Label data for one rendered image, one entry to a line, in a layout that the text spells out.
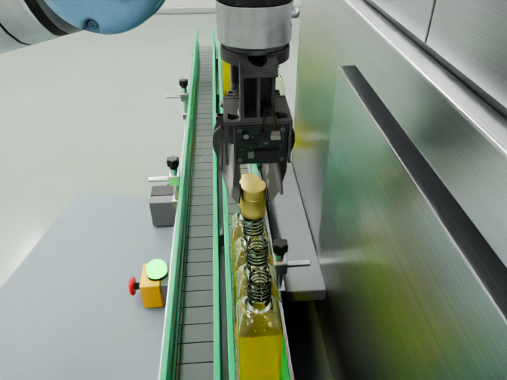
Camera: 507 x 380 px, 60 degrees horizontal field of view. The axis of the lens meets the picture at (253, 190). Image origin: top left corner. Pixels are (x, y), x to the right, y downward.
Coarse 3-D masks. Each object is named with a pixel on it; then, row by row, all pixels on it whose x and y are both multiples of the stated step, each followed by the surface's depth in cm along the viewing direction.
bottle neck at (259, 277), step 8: (256, 272) 52; (264, 272) 52; (248, 280) 51; (256, 280) 53; (264, 280) 53; (248, 288) 52; (256, 288) 51; (264, 288) 51; (248, 296) 52; (256, 296) 51; (264, 296) 51; (248, 304) 53; (256, 304) 52; (264, 304) 52; (256, 312) 53
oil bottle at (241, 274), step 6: (246, 264) 60; (270, 264) 61; (240, 270) 60; (270, 270) 59; (240, 276) 59; (246, 276) 58; (240, 282) 58; (246, 282) 58; (276, 282) 59; (240, 288) 58; (246, 288) 57; (276, 288) 58; (240, 294) 58; (246, 294) 58; (276, 294) 58
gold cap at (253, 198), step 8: (248, 184) 58; (256, 184) 58; (264, 184) 58; (248, 192) 56; (256, 192) 56; (264, 192) 57; (248, 200) 57; (256, 200) 57; (264, 200) 58; (248, 208) 58; (256, 208) 58; (264, 208) 59; (248, 216) 59; (256, 216) 58
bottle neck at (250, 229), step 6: (246, 222) 60; (252, 222) 60; (258, 222) 60; (246, 228) 61; (252, 228) 60; (258, 228) 60; (246, 234) 61; (252, 234) 61; (258, 234) 61; (246, 240) 62
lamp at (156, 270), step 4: (152, 260) 94; (156, 260) 94; (160, 260) 94; (148, 264) 93; (152, 264) 93; (156, 264) 93; (160, 264) 93; (164, 264) 93; (148, 268) 92; (152, 268) 92; (156, 268) 92; (160, 268) 92; (164, 268) 93; (148, 272) 92; (152, 272) 92; (156, 272) 92; (160, 272) 92; (164, 272) 93; (148, 276) 93; (152, 276) 92; (156, 276) 92; (160, 276) 92; (164, 276) 93; (152, 280) 93; (156, 280) 93
